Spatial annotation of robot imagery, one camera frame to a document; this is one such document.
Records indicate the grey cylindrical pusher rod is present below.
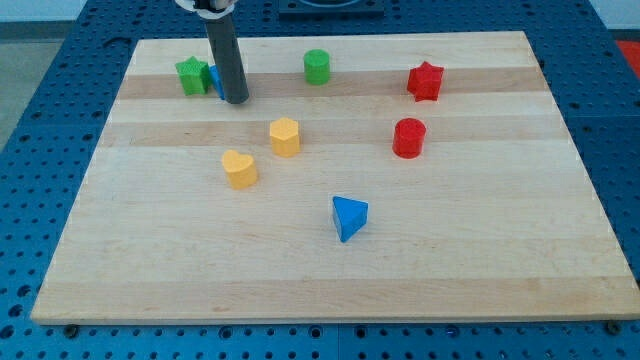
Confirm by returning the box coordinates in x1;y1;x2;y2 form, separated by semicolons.
205;12;249;105

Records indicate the white rod mount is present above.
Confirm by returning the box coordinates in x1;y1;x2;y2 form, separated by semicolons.
175;0;237;19

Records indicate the blue triangle block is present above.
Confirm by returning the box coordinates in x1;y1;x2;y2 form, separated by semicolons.
332;196;369;243

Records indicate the blue block behind rod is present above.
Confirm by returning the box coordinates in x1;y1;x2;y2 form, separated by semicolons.
209;65;225;100

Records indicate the green star block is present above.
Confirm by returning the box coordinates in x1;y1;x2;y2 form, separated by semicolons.
175;56;211;96

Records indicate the green cylinder block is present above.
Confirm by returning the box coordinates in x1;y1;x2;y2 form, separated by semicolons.
303;49;330;85

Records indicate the yellow hexagon block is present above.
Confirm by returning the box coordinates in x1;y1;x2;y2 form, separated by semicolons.
269;117;301;157

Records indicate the yellow heart block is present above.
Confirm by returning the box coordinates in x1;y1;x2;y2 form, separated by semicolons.
221;149;258;190

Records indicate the red star block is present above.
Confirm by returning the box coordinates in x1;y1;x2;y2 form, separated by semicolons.
407;61;444;102

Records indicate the red cylinder block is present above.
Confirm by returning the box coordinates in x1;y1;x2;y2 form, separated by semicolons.
392;118;427;159

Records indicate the wooden board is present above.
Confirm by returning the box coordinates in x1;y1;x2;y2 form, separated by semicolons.
31;31;639;325

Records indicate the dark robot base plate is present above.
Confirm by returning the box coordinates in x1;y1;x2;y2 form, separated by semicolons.
277;0;385;19

